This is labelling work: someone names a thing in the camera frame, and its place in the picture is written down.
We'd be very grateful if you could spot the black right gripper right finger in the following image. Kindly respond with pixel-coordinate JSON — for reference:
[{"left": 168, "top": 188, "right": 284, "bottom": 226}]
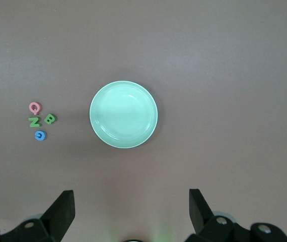
[{"left": 185, "top": 188, "right": 287, "bottom": 242}]

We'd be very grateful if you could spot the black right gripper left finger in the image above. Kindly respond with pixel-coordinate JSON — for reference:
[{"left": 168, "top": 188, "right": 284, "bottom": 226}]
[{"left": 0, "top": 190, "right": 76, "bottom": 242}]

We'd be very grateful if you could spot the blue capital letter G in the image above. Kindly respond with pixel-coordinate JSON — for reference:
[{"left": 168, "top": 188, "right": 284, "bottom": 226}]
[{"left": 34, "top": 130, "right": 48, "bottom": 141}]

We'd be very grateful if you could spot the green capital letter N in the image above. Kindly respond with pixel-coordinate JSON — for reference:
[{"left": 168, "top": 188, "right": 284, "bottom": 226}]
[{"left": 28, "top": 116, "right": 42, "bottom": 129}]

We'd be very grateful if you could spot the green capital letter B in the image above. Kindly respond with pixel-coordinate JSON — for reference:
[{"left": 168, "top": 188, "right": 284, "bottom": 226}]
[{"left": 43, "top": 113, "right": 57, "bottom": 125}]

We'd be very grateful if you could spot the pink capital letter Q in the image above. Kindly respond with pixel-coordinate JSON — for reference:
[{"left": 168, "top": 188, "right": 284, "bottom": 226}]
[{"left": 28, "top": 101, "right": 43, "bottom": 116}]

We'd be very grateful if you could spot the mint green plate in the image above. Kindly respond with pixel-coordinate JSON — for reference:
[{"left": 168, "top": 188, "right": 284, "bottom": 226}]
[{"left": 89, "top": 80, "right": 159, "bottom": 149}]

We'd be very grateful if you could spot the brown table cover sheet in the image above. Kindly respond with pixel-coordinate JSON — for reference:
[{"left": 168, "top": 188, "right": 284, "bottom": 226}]
[{"left": 0, "top": 0, "right": 287, "bottom": 242}]

